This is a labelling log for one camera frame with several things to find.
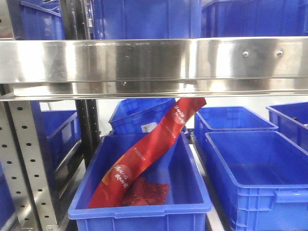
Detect left shelf blue bin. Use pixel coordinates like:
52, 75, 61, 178
30, 101, 81, 169

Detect steel middle shelf beam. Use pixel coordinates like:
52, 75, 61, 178
0, 37, 308, 101

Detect perforated steel shelf upright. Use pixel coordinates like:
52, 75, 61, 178
0, 101, 61, 231

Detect tilted rear blue bin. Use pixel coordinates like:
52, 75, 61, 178
109, 98, 176, 135

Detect red dried snack packet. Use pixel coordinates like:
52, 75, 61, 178
121, 177, 169, 206

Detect rear right blue bin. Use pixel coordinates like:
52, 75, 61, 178
194, 106, 278, 144

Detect red snack package strip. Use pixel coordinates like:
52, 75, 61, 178
88, 97, 206, 208

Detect blue bin with snacks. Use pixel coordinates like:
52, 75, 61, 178
68, 134, 212, 231

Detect upper centre dark blue bin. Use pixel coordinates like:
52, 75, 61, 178
92, 0, 202, 39

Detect dark blue bin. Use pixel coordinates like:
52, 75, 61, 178
19, 0, 65, 40
201, 0, 308, 38
92, 0, 202, 39

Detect front right blue bin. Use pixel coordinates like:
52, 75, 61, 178
205, 131, 308, 231

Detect upper right dark blue bin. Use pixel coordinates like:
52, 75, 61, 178
201, 0, 308, 38

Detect far right blue bin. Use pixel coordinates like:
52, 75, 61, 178
266, 102, 308, 150

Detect upper left dark blue bin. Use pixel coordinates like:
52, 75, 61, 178
19, 0, 65, 40

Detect black shelf upright post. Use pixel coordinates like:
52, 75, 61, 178
75, 99, 100, 168

